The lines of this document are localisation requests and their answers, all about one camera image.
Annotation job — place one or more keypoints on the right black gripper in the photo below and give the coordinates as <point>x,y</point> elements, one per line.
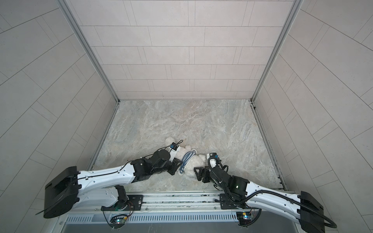
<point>205,173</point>

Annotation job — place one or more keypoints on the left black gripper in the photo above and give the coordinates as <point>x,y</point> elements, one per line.
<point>175,162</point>

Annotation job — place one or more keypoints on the white teddy bear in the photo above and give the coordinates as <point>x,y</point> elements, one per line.
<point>198,160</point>

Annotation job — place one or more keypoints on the blue white striped sweater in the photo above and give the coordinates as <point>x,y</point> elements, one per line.
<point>187,157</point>

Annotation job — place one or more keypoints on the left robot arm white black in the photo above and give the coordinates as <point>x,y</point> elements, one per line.
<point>68,188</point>

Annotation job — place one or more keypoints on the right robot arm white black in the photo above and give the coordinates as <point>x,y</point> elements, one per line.
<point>243,194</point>

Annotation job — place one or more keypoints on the right green circuit board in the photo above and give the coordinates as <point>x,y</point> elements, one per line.
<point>244,218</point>

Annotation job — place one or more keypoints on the green circuit board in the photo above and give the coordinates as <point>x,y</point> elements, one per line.
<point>244,218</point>
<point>119,219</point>

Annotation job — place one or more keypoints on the left green circuit board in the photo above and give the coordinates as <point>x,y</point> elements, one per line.
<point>119,219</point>

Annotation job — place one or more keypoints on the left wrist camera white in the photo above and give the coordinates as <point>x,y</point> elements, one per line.
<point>174,149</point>

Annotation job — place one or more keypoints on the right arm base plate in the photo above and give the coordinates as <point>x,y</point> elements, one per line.
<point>226,204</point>

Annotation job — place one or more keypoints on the aluminium mounting rail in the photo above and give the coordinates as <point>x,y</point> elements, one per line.
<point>180,201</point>

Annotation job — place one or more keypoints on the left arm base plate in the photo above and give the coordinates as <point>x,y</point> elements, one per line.
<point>134,203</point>

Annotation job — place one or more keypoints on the left corner aluminium post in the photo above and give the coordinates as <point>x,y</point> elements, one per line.
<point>85,45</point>

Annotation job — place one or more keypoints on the corner aluminium post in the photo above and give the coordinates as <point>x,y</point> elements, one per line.
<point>281,39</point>
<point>85,45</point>

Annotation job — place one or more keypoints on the right corner aluminium post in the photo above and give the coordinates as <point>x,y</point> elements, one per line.
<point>281,39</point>

